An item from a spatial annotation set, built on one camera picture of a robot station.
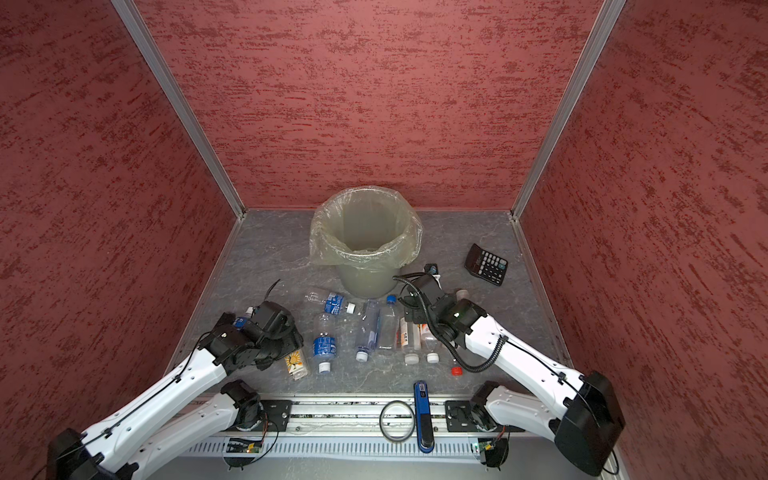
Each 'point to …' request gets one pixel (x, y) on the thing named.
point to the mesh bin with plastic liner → (368, 233)
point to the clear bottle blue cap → (388, 325)
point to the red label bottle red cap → (457, 371)
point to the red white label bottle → (430, 343)
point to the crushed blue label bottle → (333, 303)
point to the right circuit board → (485, 446)
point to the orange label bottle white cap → (410, 341)
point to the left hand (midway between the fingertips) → (292, 352)
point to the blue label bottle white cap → (325, 341)
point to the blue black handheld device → (424, 419)
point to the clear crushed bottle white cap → (367, 329)
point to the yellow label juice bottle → (296, 364)
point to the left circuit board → (243, 446)
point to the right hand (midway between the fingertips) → (424, 309)
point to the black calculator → (485, 265)
